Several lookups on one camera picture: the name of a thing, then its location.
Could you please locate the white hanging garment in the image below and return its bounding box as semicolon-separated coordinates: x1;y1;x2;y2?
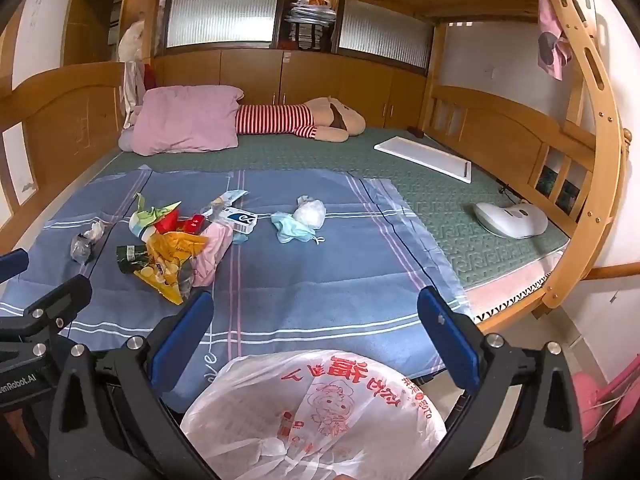
117;20;151;131

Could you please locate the white crumpled plastic bag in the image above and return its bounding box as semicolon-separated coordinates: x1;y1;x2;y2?
292;196;327;226

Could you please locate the wooden cabinet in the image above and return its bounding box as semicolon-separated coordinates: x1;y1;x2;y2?
152;49;428;131

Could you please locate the white flat board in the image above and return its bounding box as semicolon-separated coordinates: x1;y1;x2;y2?
374;135;473;184

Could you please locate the striped plush doll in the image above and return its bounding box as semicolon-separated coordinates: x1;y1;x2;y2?
235;97;366;142

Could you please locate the blue face mask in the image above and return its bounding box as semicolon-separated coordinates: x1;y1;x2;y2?
271;211;326;246

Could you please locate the blue plaid blanket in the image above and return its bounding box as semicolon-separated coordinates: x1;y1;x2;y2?
0;167;473;411

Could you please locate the green patterned bed mat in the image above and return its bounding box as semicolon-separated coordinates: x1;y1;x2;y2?
90;127;571;291

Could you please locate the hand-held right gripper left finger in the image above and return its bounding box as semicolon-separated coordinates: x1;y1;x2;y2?
47;287;221;480

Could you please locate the wooden bunk bed frame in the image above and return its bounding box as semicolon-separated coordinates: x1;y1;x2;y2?
0;0;633;321

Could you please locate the pink chair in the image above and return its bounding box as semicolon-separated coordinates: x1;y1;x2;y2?
570;355;640;441

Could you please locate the red snack wrapper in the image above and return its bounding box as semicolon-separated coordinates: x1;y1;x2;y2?
156;209;182;235

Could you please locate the white box with blue print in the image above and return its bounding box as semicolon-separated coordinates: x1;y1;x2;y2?
220;205;259;235

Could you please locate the wooden handrail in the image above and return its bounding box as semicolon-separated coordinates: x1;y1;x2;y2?
582;262;640;282

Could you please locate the clear plastic wrapper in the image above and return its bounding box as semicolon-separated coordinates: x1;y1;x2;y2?
70;234;97;265

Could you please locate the pink hanging cloth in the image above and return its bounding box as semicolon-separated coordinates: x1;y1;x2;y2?
537;0;573;81

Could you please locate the wooden bookshelf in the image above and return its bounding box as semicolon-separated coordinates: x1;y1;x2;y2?
55;0;127;67

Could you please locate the red box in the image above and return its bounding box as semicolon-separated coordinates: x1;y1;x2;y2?
179;213;208;236

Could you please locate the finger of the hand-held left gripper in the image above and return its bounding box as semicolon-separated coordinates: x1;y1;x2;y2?
0;248;29;285
0;275;94;335

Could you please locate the pink pillow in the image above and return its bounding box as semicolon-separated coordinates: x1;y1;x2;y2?
132;86;245;156

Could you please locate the pink plastic bag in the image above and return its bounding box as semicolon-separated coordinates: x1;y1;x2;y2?
192;222;234;287

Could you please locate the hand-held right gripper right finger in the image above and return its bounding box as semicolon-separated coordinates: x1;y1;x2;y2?
410;286;586;480

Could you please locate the green paper wrapper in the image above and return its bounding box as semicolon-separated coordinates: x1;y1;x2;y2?
129;193;183;236

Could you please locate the frosted glass window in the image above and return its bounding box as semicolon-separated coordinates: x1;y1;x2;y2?
165;0;280;50
337;0;433;68

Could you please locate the white printed plastic bag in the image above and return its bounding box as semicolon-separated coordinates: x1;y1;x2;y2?
180;350;447;480

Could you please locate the wooden bunk ladder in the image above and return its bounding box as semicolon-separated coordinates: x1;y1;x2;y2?
542;0;633;311

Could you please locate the dark green wrapper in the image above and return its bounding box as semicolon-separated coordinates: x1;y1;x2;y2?
116;244;151;274

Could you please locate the yellow snack bag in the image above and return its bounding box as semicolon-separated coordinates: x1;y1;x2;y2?
135;230;208;306

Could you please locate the white handheld massager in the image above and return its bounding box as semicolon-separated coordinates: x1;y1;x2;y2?
472;200;549;239

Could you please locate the blue and white wrapper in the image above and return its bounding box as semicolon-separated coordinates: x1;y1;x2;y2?
202;189;249;216

